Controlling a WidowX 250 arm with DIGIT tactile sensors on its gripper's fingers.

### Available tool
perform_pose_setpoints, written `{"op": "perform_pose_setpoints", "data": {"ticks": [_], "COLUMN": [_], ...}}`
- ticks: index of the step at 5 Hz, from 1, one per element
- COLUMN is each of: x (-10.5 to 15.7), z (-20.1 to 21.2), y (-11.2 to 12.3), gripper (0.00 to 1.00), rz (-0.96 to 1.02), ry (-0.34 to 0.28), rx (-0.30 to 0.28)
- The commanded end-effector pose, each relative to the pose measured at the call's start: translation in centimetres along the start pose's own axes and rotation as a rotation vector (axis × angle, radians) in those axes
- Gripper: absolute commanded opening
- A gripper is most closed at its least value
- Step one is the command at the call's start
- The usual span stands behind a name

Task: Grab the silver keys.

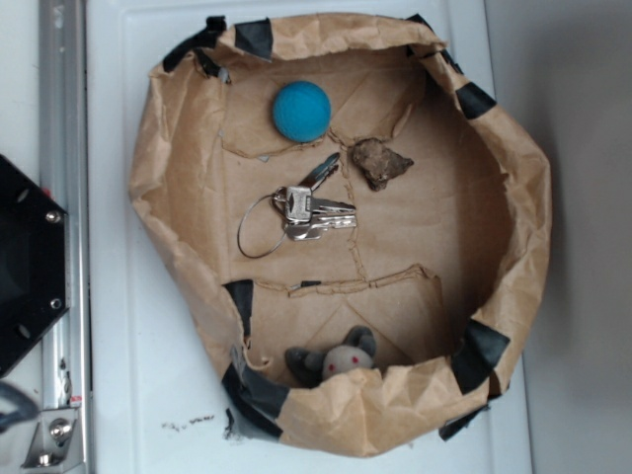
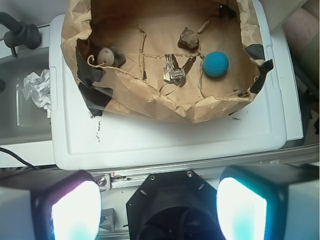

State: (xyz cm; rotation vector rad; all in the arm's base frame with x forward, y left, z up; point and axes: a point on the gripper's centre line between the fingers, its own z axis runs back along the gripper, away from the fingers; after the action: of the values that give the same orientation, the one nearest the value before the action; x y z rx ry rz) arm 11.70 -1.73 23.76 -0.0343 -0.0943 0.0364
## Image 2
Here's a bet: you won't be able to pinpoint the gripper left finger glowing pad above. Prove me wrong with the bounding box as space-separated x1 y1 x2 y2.
0 170 102 240

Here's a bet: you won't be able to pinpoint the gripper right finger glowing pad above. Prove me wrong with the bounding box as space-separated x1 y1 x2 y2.
216 163 320 240

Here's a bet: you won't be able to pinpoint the silver keys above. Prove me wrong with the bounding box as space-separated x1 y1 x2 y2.
159 54 193 96

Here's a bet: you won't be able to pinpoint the white plastic bin lid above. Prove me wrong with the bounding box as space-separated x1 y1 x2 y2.
49 15 287 170

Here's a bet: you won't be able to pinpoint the clear plastic container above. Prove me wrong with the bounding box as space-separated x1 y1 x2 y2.
0 47 54 145

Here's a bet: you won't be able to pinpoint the crumpled white paper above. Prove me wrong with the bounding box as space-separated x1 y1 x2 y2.
22 69 52 118

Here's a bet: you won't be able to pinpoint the blue foam ball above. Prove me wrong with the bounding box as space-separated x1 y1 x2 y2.
202 51 229 78

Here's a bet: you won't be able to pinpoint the grey plush mouse toy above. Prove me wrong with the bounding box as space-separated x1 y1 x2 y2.
87 46 126 68

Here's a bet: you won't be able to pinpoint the brown paper bag tray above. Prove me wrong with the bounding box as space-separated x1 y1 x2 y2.
61 0 273 123

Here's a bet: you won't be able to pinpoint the black clamp knob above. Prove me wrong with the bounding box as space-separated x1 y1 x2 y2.
0 12 42 57

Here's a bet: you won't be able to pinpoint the brown rock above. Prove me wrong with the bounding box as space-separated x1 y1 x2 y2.
177 27 200 50

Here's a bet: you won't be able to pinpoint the silver corner bracket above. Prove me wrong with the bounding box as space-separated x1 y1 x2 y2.
99 208 116 232

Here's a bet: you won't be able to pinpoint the black thin cable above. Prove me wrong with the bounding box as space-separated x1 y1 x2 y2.
0 146 55 171

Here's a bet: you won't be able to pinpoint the black octagonal mount plate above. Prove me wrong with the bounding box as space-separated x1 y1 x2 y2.
126 170 224 240

